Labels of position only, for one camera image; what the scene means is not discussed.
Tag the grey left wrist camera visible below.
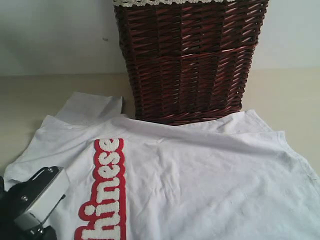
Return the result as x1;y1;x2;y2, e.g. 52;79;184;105
7;166;70;231

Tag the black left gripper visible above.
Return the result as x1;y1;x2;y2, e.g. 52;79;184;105
0;177;57;240

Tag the white t-shirt red logo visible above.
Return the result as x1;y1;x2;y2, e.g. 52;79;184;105
4;92;320;240

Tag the dark red wicker basket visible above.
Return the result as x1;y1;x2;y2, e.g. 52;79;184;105
114;0;269;125

